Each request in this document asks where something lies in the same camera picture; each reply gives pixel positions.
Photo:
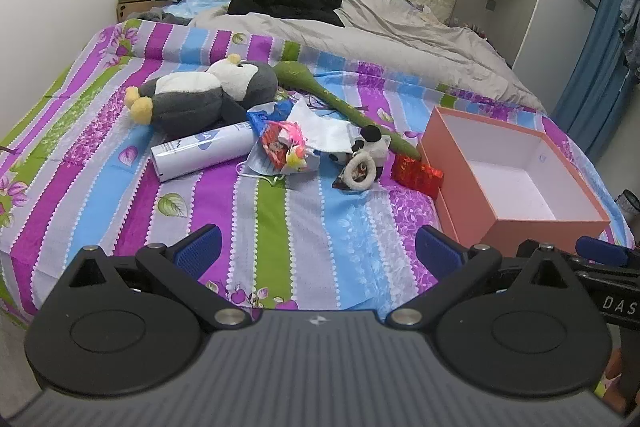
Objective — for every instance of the grey duvet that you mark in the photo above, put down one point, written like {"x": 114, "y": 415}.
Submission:
{"x": 400, "y": 37}

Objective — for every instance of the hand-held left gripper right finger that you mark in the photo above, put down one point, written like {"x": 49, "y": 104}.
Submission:
{"x": 440, "y": 253}

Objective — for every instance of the blue snack packet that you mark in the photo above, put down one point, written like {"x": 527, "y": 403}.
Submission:
{"x": 260, "y": 122}

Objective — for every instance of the pink cardboard box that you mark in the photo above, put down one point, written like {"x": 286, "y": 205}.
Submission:
{"x": 500, "y": 232}

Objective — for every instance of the brown snack packet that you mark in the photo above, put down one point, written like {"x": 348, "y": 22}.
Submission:
{"x": 342, "y": 183}

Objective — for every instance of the panda plush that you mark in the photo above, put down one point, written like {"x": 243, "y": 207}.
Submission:
{"x": 377, "y": 147}

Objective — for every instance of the grey white penguin plush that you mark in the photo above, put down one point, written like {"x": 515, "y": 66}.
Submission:
{"x": 200, "y": 97}

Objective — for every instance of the blue curtain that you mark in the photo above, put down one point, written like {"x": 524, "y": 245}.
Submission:
{"x": 600, "y": 82}

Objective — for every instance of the dark grey cloth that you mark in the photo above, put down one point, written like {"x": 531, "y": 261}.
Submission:
{"x": 152, "y": 15}

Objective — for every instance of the red shiny packet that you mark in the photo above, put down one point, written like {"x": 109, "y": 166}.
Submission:
{"x": 415, "y": 177}

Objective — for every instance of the green plush stick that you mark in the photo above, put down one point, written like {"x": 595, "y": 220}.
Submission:
{"x": 300, "y": 74}

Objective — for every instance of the white spray can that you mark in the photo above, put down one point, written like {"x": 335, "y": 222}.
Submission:
{"x": 200, "y": 149}

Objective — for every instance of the dark round container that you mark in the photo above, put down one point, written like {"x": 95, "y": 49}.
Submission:
{"x": 629, "y": 203}

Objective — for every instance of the pink yellow feather toy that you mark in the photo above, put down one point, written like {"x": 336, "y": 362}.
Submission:
{"x": 298, "y": 161}

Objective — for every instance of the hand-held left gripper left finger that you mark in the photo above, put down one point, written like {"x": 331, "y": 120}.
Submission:
{"x": 197, "y": 252}

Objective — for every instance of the light blue pillow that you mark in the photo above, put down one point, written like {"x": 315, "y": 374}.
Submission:
{"x": 195, "y": 5}

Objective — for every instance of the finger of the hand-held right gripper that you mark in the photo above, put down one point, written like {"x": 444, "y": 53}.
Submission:
{"x": 602, "y": 251}

